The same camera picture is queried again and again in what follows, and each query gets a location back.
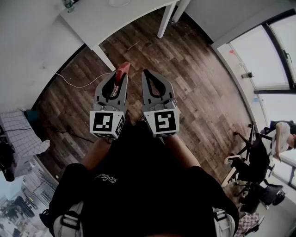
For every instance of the person's black shirt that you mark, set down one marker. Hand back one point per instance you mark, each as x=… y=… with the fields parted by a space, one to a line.
x=143 y=185

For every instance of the red object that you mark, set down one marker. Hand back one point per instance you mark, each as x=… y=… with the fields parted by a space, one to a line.
x=121 y=69

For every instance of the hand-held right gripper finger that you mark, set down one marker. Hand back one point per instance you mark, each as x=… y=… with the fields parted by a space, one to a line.
x=146 y=92
x=168 y=90

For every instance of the white table leg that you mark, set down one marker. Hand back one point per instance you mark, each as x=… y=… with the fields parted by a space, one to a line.
x=104 y=58
x=166 y=20
x=179 y=10

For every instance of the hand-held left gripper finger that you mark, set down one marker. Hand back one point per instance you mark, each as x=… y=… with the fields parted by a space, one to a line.
x=124 y=92
x=99 y=92

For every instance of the clear plastic water bottle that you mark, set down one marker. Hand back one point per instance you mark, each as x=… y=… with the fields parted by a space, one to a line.
x=68 y=5

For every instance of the small bottle on windowsill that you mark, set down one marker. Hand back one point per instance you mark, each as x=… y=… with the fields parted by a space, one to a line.
x=247 y=75

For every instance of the black backpack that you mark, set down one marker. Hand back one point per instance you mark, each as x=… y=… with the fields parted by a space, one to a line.
x=266 y=196

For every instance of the white grid-pattern storage box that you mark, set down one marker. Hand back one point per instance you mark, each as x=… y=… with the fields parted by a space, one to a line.
x=18 y=134

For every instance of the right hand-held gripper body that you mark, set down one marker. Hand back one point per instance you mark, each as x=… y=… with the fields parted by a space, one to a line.
x=165 y=121

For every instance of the black bag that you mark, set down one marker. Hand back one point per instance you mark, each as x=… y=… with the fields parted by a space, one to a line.
x=6 y=159

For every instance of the person's right forearm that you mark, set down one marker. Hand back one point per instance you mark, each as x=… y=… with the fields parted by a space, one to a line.
x=181 y=152

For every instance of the person's left forearm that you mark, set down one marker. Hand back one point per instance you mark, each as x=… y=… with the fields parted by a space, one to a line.
x=97 y=155

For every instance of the white plate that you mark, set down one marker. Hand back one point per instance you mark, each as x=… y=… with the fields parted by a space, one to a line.
x=119 y=2

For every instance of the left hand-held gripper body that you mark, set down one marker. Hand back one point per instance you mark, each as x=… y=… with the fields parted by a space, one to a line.
x=102 y=122

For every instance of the teal box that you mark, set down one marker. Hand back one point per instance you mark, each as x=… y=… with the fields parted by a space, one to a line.
x=32 y=115

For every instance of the checked pink cloth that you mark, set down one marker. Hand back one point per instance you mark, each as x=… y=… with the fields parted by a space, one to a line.
x=248 y=223

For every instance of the black office chair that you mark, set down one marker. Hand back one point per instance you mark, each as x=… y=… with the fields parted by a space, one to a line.
x=245 y=143

